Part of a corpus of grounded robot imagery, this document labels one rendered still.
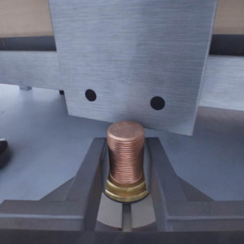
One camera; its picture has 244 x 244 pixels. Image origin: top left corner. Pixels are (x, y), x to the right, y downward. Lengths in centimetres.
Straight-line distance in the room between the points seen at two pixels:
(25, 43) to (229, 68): 29
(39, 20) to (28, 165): 23
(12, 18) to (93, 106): 23
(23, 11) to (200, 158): 36
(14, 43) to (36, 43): 5
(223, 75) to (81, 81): 13
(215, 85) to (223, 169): 16
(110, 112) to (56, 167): 17
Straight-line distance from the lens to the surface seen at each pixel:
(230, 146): 38
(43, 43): 32
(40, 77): 27
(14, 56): 29
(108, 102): 15
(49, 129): 42
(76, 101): 17
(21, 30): 34
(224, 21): 23
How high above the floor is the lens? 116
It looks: 28 degrees up
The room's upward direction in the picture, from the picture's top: 179 degrees clockwise
